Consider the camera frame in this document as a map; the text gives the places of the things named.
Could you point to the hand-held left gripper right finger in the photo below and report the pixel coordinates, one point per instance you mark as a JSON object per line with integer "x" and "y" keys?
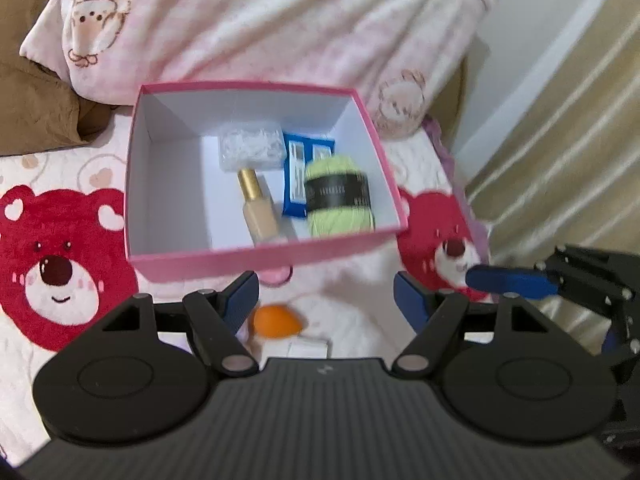
{"x": 407, "y": 299}

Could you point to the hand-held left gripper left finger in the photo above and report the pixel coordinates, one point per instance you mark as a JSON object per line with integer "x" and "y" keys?
{"x": 243, "y": 299}

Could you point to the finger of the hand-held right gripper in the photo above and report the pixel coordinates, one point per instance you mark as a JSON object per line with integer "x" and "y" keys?
{"x": 510, "y": 280}

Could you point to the orange makeup sponge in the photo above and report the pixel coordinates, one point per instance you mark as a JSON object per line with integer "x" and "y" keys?
{"x": 275, "y": 321}

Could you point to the small white carton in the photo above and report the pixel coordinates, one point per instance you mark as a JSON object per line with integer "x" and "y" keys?
{"x": 300, "y": 347}

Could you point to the beige foundation bottle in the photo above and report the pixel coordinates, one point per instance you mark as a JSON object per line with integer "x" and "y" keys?
{"x": 260, "y": 212}

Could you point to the green yarn ball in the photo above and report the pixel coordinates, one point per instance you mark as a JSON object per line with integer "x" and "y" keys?
{"x": 340, "y": 210}

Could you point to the blue needle packet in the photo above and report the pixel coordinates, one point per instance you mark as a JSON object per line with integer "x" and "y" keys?
{"x": 294, "y": 180}

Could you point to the pink cardboard box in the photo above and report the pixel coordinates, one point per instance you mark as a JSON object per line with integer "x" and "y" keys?
{"x": 165, "y": 195}

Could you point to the beige striped curtain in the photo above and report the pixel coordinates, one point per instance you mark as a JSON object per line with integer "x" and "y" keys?
{"x": 565, "y": 150}

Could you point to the beige bed headboard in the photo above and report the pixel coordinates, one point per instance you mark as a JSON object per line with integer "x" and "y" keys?
{"x": 472, "y": 90}

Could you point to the red bear printed blanket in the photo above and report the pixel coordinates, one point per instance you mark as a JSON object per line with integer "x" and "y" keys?
{"x": 75, "y": 200}

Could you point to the pink printed pillow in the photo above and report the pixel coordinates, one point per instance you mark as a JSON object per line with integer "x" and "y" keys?
{"x": 280, "y": 25}

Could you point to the brown pillow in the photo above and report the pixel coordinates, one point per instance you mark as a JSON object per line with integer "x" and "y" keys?
{"x": 40, "y": 105}

